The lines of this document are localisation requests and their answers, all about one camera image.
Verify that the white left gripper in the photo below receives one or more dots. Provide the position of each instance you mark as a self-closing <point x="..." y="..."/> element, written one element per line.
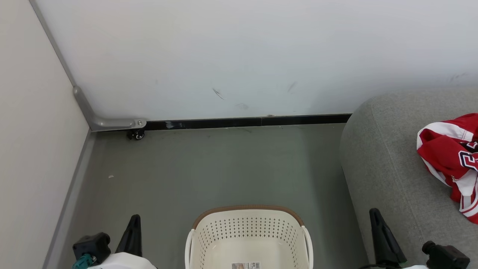
<point x="123" y="262"/>

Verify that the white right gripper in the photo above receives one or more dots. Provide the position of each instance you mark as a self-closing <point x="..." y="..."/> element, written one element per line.
<point x="414" y="267"/>

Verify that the red and white jersey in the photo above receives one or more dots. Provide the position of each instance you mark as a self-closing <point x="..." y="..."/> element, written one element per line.
<point x="444" y="149"/>

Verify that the grey fabric sofa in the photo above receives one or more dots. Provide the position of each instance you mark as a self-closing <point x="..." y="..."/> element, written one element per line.
<point x="388" y="157"/>

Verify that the cream perforated laundry basket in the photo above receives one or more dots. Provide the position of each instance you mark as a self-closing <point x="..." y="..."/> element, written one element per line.
<point x="224" y="231"/>

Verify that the small black caster wheel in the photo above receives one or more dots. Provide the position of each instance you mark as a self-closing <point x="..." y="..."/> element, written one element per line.
<point x="137" y="135"/>

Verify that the barcode label sticker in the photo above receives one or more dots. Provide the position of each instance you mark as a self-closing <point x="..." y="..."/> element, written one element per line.
<point x="245" y="265"/>

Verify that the black baseboard strip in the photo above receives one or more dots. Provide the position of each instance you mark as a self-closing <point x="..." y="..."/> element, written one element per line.
<point x="242" y="121"/>

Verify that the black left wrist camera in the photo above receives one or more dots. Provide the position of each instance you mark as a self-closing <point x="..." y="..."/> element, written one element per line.
<point x="91" y="244"/>

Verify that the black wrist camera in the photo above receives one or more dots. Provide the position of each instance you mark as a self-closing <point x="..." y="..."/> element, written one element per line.
<point x="91" y="244"/>
<point x="446" y="256"/>

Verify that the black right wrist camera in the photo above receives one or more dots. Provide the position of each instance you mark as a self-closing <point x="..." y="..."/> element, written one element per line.
<point x="446" y="256"/>

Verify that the grey metal corner bracket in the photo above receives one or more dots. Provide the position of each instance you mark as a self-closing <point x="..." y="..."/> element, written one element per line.
<point x="108" y="123"/>

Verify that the grey wall corner trim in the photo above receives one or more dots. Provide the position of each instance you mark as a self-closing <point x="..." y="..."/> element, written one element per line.
<point x="52" y="41"/>

